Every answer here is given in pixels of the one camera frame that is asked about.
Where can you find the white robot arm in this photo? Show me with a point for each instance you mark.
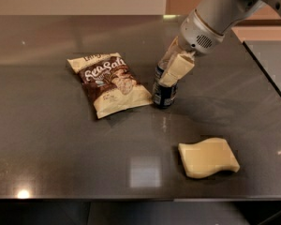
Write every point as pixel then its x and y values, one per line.
pixel 222 15

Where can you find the yellow wavy sponge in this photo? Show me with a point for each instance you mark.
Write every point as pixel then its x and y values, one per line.
pixel 207 157

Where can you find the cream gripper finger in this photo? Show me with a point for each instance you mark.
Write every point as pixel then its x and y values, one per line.
pixel 172 49
pixel 178 66

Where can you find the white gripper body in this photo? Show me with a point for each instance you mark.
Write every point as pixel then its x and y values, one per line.
pixel 197 36

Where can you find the brown sea salt chip bag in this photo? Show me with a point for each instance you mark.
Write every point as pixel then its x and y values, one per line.
pixel 109 84

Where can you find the blue pepsi can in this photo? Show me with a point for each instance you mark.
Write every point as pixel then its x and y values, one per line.
pixel 162 96

